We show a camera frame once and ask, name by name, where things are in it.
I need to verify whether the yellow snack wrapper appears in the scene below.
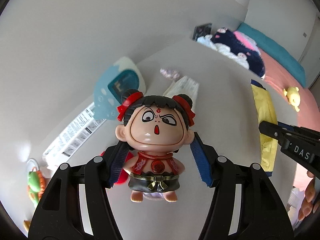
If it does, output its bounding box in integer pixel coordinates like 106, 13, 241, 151
251, 80, 278, 177

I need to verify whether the white tissue packet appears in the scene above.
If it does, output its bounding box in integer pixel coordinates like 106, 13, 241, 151
163, 76, 200, 106

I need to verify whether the purple wrapper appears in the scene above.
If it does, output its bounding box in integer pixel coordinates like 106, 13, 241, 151
160, 68, 181, 81

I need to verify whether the red black hair doll figure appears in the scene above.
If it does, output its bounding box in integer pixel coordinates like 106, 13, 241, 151
116, 89, 195, 203

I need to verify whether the blue white blister pack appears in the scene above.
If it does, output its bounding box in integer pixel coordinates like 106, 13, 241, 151
93, 56, 146, 120

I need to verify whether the person's right hand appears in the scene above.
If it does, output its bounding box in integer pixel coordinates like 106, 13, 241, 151
298, 171, 319, 221

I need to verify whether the yellow plush duck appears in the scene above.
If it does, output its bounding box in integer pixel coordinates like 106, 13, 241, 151
283, 87, 300, 112

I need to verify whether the green orange frog toy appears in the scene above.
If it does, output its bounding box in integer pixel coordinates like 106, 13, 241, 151
27, 158, 46, 207

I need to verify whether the pink bed cover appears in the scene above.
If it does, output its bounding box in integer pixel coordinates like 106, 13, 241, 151
258, 49, 320, 193

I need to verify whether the teal pillow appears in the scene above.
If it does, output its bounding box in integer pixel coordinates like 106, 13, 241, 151
237, 22, 306, 88

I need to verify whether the white printed paper strip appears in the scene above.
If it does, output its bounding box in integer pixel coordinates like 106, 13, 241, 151
42, 103, 106, 170

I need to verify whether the navy patterned clothing pile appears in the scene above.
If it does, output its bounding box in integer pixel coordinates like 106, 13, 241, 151
211, 28, 266, 78

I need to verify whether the black book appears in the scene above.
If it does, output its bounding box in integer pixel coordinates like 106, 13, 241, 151
192, 23, 212, 41

